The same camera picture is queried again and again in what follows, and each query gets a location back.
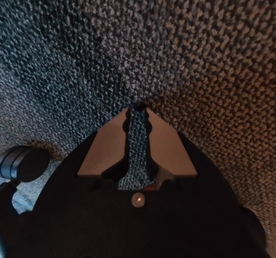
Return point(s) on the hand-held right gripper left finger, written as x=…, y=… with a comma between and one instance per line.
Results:
x=103, y=152

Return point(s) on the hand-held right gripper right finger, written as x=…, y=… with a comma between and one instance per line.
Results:
x=170, y=152

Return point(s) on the office chair caster wheel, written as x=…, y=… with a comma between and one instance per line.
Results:
x=28, y=165

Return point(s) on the black chair leg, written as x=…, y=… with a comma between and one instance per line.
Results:
x=6, y=195

